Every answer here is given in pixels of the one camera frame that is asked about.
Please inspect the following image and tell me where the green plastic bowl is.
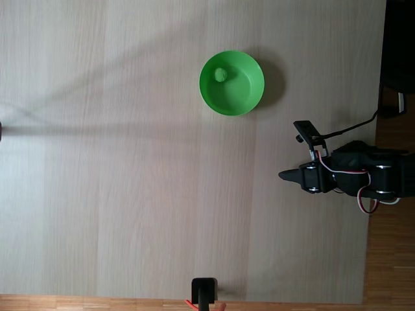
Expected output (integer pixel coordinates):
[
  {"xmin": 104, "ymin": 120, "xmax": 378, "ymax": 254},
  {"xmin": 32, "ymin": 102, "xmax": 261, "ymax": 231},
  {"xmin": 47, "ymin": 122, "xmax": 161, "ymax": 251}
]
[{"xmin": 198, "ymin": 50, "xmax": 266, "ymax": 117}]

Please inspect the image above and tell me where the black table clamp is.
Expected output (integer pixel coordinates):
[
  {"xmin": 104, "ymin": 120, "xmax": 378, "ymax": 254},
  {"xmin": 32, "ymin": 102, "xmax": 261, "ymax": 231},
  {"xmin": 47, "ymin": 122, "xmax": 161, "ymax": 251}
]
[{"xmin": 191, "ymin": 277, "xmax": 218, "ymax": 311}]

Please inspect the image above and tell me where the black camera box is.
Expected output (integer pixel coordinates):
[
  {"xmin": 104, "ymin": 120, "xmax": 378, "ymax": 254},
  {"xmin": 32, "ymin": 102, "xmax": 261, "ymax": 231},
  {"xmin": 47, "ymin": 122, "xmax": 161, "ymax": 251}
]
[{"xmin": 292, "ymin": 120, "xmax": 327, "ymax": 159}]

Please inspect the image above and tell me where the black camera cable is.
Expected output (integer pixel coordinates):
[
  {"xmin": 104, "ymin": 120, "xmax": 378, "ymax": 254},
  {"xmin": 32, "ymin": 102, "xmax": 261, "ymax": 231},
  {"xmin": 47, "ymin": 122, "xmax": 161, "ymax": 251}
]
[{"xmin": 319, "ymin": 109, "xmax": 381, "ymax": 139}]

